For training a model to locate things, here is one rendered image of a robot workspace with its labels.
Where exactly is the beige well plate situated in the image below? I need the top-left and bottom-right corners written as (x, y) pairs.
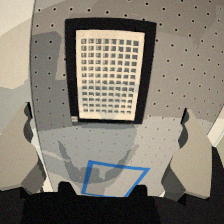
top-left (76, 30), bottom-right (145, 120)

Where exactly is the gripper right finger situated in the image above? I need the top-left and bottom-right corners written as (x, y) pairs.
top-left (161, 108), bottom-right (224, 224)

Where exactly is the grey flat base plate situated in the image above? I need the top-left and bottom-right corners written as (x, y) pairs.
top-left (29, 0), bottom-right (224, 197)

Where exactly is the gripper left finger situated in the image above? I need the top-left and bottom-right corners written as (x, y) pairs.
top-left (0, 102), bottom-right (47, 224)

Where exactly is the black rectangular plate nest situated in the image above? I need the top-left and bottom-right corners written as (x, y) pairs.
top-left (65, 17), bottom-right (157, 124)

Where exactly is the blue tape outline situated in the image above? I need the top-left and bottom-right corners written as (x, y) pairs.
top-left (81, 160), bottom-right (150, 197)

